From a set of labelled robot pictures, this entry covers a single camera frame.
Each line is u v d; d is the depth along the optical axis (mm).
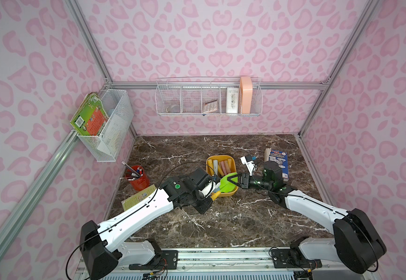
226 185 762
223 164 989
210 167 965
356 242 409
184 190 494
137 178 881
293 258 663
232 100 927
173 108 935
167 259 729
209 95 1012
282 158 1042
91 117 719
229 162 980
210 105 947
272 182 643
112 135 839
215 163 977
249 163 734
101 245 382
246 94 823
